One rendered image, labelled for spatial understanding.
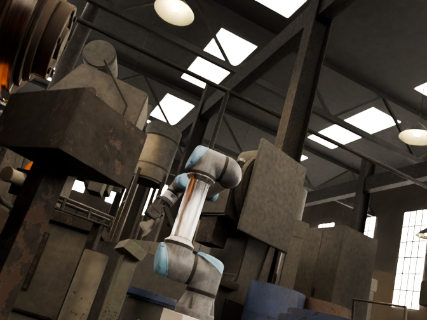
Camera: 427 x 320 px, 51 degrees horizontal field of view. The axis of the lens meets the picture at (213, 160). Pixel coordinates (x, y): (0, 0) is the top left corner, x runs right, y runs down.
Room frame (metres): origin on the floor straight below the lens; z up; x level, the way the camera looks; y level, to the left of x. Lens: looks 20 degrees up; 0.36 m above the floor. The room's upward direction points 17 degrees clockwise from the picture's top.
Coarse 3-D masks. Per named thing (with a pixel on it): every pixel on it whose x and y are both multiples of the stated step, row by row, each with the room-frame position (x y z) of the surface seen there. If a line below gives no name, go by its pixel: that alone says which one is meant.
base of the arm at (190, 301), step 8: (192, 288) 1.70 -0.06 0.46; (184, 296) 1.72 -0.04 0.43; (192, 296) 1.69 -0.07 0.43; (200, 296) 1.69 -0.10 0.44; (208, 296) 1.69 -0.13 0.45; (184, 304) 1.70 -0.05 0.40; (192, 304) 1.68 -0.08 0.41; (200, 304) 1.68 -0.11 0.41; (208, 304) 1.69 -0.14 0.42; (184, 312) 1.68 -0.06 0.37; (192, 312) 1.67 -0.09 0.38; (200, 312) 1.67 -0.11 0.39; (208, 312) 1.69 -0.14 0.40
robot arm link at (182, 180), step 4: (180, 176) 2.05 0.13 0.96; (184, 176) 2.05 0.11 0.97; (176, 180) 2.09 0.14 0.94; (180, 180) 2.05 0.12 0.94; (184, 180) 2.05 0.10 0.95; (188, 180) 2.06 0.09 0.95; (176, 184) 2.09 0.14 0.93; (180, 184) 2.05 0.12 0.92; (184, 184) 2.05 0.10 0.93; (176, 188) 2.12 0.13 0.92; (180, 188) 2.08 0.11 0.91; (184, 188) 2.07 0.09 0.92
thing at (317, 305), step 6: (306, 300) 4.62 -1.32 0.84; (312, 300) 4.57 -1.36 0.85; (318, 300) 4.53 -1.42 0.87; (306, 306) 4.61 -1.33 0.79; (312, 306) 4.56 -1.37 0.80; (318, 306) 4.53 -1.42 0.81; (324, 306) 4.51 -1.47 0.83; (330, 306) 4.50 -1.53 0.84; (336, 306) 4.50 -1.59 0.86; (324, 312) 4.50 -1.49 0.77; (330, 312) 4.50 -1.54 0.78; (336, 312) 4.50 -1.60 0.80; (342, 312) 4.52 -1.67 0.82; (348, 312) 4.57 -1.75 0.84; (348, 318) 4.58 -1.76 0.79
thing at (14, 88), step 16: (16, 0) 1.15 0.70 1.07; (32, 0) 1.16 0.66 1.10; (16, 16) 1.17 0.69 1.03; (32, 16) 1.20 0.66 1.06; (0, 32) 1.19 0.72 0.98; (16, 32) 1.20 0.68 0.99; (0, 48) 1.23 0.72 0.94; (16, 48) 1.22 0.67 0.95; (0, 64) 1.28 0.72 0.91; (0, 80) 1.35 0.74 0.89
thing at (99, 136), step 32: (32, 96) 0.92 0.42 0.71; (64, 96) 0.85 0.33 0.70; (96, 96) 0.84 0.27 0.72; (0, 128) 0.96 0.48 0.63; (32, 128) 0.88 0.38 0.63; (64, 128) 0.82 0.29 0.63; (96, 128) 0.86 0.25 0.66; (128, 128) 0.93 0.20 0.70; (32, 160) 1.06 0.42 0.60; (64, 160) 0.92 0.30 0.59; (96, 160) 0.89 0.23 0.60; (128, 160) 0.95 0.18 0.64; (32, 192) 0.95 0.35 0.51; (32, 224) 0.97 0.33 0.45; (0, 256) 0.96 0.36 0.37; (32, 256) 0.99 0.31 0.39; (0, 288) 0.96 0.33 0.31
